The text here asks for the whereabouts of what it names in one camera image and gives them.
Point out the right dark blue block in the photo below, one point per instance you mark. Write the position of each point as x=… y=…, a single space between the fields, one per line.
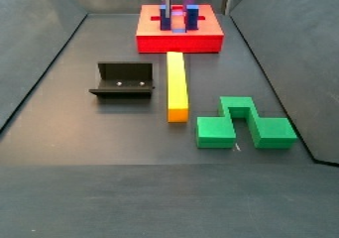
x=191 y=17

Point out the green stepped block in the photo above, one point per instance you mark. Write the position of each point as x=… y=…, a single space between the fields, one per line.
x=272 y=133

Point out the flush purple block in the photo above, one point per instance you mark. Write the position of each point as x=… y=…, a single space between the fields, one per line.
x=178 y=13

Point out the red slotted board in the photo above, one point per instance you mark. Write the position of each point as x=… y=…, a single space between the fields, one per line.
x=154 y=41

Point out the long yellow block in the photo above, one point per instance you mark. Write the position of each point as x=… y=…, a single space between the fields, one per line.
x=178 y=107

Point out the black angle bracket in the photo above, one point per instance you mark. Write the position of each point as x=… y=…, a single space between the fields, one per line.
x=124 y=78

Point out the dark blue block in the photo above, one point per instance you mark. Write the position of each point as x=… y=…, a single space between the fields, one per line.
x=191 y=17
x=164 y=18

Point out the left dark blue block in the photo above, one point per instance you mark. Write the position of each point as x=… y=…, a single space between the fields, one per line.
x=164 y=18

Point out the low blue block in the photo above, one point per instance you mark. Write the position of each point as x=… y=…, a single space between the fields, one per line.
x=178 y=31

